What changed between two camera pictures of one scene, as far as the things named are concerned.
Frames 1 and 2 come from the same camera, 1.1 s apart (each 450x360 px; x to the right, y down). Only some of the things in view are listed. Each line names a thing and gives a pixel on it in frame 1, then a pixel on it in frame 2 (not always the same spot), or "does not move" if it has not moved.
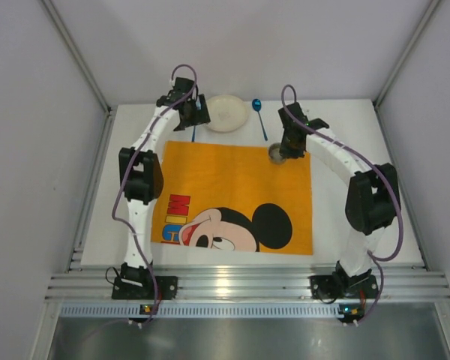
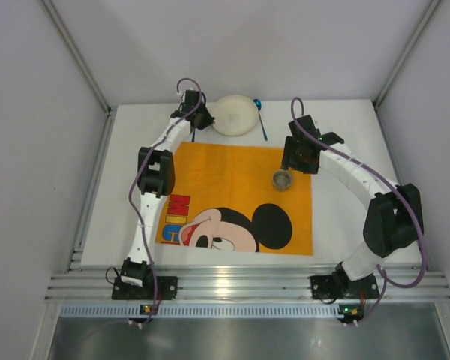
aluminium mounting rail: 248,283 does not move
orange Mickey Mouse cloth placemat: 234,198 does not move
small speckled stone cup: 274,154 -> 282,181
